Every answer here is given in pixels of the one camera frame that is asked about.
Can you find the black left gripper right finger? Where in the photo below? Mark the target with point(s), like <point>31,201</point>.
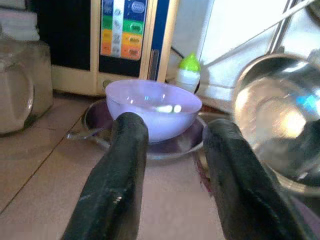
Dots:
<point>245,200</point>

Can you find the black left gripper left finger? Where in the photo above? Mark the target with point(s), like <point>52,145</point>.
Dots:
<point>112,187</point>

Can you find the metal spoon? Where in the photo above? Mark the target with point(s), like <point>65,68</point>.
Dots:
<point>80,135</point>

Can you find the purple plastic bowl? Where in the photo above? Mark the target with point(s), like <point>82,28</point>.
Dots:
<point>162,125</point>

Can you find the small white bottle green cap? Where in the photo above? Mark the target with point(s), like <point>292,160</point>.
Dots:
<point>187,80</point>

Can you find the beige water ioniser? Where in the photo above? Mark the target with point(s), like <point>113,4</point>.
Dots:
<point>125,25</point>

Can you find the white spout pipe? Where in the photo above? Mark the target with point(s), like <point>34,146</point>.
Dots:
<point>295,11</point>

